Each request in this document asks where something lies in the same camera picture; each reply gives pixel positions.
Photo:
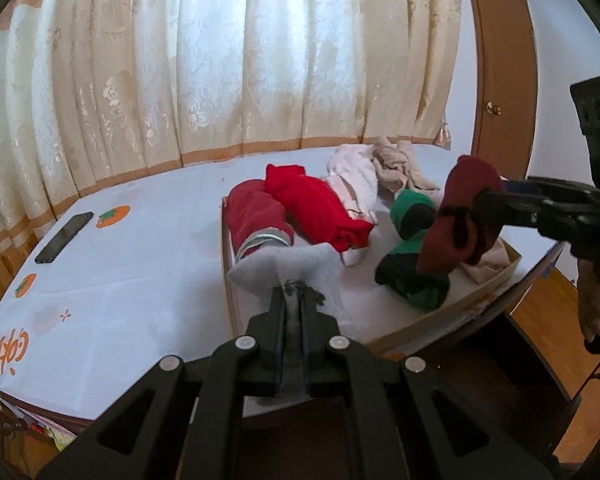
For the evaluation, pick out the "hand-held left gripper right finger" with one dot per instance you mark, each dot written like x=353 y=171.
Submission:
x=305 y=340

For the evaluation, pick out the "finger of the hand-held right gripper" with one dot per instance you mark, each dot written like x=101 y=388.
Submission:
x=510 y=210
x=530 y=186

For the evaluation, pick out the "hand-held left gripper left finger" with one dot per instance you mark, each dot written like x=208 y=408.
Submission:
x=278 y=340

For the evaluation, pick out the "dark red sock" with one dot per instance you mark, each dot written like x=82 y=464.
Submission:
x=467 y=180

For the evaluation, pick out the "shallow cardboard tray box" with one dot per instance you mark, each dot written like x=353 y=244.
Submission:
x=360 y=290

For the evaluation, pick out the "grey white sock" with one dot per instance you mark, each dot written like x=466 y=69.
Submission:
x=290 y=265

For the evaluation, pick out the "green and black sock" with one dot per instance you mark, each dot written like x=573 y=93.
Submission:
x=410 y=205

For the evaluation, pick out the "beige underwear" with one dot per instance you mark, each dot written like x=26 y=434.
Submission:
x=395 y=165

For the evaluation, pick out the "dark red underwear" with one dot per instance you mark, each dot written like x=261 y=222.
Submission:
x=252 y=210

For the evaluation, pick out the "bright red underwear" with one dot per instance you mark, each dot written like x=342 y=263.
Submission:
x=320 y=205

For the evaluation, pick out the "pale pink underwear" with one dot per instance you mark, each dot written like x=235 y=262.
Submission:
x=352 y=175

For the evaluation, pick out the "person's right hand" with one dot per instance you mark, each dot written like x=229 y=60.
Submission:
x=592 y=300

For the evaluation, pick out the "brass door knob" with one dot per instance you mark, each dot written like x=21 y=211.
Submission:
x=492 y=108

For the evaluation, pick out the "dark wooden dresser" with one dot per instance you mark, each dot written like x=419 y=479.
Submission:
x=300 y=430

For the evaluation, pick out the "brown wooden door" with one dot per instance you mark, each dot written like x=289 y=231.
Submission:
x=505 y=60

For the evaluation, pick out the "black smartphone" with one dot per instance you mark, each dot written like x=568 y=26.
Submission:
x=62 y=237

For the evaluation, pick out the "green yellow cloth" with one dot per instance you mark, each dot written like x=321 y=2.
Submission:
x=60 y=440

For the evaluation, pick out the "cream patterned curtain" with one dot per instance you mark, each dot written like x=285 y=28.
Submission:
x=230 y=60

